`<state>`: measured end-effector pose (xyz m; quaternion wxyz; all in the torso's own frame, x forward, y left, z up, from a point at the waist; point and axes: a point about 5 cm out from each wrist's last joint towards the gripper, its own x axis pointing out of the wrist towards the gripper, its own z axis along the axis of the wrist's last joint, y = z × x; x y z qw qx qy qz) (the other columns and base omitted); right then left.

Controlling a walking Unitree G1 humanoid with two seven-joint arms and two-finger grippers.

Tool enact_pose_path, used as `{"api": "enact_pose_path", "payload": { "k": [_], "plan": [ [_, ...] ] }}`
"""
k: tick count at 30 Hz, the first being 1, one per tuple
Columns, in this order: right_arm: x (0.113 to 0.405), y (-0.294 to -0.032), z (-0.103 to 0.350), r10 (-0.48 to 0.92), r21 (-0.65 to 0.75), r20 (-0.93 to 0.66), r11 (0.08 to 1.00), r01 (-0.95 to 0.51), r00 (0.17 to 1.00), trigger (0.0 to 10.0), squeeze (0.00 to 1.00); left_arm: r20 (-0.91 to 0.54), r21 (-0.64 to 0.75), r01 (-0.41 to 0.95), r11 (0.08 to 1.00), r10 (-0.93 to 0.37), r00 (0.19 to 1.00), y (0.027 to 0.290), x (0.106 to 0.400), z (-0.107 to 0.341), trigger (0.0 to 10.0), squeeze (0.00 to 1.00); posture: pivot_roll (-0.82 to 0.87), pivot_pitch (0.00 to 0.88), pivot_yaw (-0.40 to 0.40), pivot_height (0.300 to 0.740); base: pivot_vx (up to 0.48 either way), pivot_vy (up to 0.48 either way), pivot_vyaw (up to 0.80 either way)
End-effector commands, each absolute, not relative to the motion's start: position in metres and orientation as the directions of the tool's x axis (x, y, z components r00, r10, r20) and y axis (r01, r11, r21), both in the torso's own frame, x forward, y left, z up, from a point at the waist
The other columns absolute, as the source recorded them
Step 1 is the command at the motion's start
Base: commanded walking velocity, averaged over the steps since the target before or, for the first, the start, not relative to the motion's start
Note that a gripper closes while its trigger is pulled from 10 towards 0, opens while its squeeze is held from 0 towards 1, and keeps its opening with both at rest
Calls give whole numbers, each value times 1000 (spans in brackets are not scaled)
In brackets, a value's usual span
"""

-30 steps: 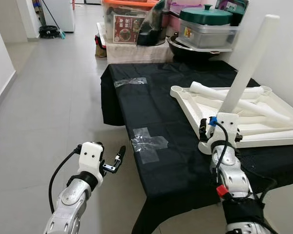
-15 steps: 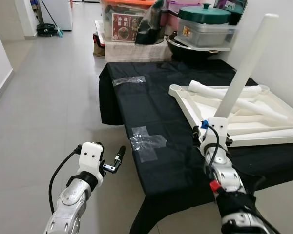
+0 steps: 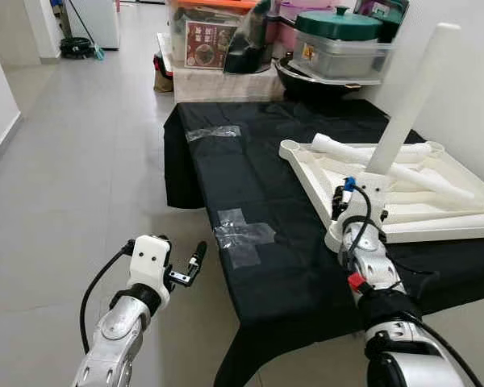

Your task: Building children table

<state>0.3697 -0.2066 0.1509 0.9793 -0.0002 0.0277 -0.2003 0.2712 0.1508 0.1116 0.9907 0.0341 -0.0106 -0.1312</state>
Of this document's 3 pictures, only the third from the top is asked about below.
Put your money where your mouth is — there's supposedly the crossed clear tape patch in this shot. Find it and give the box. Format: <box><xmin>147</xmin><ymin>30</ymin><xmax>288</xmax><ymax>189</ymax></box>
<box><xmin>214</xmin><ymin>208</ymin><xmax>277</xmax><ymax>268</ymax></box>

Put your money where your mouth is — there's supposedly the black table cloth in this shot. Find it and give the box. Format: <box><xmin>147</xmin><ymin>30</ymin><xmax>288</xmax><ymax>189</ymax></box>
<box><xmin>163</xmin><ymin>99</ymin><xmax>484</xmax><ymax>387</ymax></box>

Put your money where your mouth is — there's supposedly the white plastic table top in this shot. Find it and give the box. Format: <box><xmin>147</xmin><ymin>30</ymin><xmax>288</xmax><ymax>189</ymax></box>
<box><xmin>278</xmin><ymin>139</ymin><xmax>484</xmax><ymax>252</ymax></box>

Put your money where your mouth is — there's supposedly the clear tape strip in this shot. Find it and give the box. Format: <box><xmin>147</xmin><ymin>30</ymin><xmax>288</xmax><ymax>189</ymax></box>
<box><xmin>186</xmin><ymin>125</ymin><xmax>243</xmax><ymax>142</ymax></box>

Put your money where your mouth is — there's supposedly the black wok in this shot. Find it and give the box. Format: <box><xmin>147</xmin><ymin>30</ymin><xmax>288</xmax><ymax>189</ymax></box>
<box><xmin>274</xmin><ymin>56</ymin><xmax>372</xmax><ymax>102</ymax></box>

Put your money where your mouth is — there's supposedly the clear plastic container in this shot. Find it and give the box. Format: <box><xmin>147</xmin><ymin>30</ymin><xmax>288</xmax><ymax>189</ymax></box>
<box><xmin>290</xmin><ymin>34</ymin><xmax>394</xmax><ymax>85</ymax></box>

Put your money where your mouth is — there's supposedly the beige patterned cloth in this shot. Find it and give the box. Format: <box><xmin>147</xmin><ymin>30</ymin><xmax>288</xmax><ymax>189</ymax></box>
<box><xmin>171</xmin><ymin>66</ymin><xmax>287</xmax><ymax>103</ymax></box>

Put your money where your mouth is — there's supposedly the green pot with lid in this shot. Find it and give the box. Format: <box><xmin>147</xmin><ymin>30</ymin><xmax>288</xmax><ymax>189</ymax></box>
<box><xmin>294</xmin><ymin>6</ymin><xmax>384</xmax><ymax>41</ymax></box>

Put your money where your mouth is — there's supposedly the black plastic bag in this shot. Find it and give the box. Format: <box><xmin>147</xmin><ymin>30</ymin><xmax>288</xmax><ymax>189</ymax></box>
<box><xmin>224</xmin><ymin>0</ymin><xmax>279</xmax><ymax>75</ymax></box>

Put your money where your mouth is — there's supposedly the dark purple printed box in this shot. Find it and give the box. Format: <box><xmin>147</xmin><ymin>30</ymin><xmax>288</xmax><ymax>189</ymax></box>
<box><xmin>363</xmin><ymin>0</ymin><xmax>408</xmax><ymax>41</ymax></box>

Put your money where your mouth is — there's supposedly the red printed food box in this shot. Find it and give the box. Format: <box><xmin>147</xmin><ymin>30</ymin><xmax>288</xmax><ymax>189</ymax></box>
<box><xmin>184</xmin><ymin>20</ymin><xmax>239</xmax><ymax>69</ymax></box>

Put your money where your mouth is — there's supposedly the clear storage box orange lid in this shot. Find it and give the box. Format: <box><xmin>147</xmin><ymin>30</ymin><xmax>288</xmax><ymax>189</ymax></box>
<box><xmin>168</xmin><ymin>0</ymin><xmax>259</xmax><ymax>69</ymax></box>

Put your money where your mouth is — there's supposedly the white appliance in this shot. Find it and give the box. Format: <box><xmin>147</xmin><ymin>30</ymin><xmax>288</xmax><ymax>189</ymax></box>
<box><xmin>69</xmin><ymin>0</ymin><xmax>120</xmax><ymax>49</ymax></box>

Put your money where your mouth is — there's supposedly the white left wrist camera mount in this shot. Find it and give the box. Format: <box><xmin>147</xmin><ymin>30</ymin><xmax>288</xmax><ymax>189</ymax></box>
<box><xmin>129</xmin><ymin>235</ymin><xmax>174</xmax><ymax>306</ymax></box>

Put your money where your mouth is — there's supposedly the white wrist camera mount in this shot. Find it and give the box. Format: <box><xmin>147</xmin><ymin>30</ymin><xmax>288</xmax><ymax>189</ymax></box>
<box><xmin>335</xmin><ymin>173</ymin><xmax>388</xmax><ymax>223</ymax></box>
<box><xmin>129</xmin><ymin>235</ymin><xmax>174</xmax><ymax>306</ymax></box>

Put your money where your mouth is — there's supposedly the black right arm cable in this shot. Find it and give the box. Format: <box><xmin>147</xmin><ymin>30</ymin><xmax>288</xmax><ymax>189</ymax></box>
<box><xmin>339</xmin><ymin>179</ymin><xmax>440</xmax><ymax>279</ymax></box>

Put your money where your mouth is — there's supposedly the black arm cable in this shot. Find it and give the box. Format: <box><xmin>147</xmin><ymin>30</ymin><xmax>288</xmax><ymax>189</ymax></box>
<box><xmin>79</xmin><ymin>242</ymin><xmax>138</xmax><ymax>356</ymax></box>
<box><xmin>339</xmin><ymin>179</ymin><xmax>440</xmax><ymax>279</ymax></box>

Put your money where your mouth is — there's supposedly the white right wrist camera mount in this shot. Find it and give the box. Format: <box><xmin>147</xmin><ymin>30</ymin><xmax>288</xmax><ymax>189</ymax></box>
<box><xmin>335</xmin><ymin>173</ymin><xmax>388</xmax><ymax>223</ymax></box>

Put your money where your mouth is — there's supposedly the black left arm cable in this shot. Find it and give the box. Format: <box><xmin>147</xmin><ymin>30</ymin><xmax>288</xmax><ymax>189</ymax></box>
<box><xmin>79</xmin><ymin>242</ymin><xmax>138</xmax><ymax>356</ymax></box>

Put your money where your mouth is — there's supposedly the coiled black hose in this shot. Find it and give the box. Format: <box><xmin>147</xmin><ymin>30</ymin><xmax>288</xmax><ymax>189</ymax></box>
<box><xmin>60</xmin><ymin>36</ymin><xmax>98</xmax><ymax>59</ymax></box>

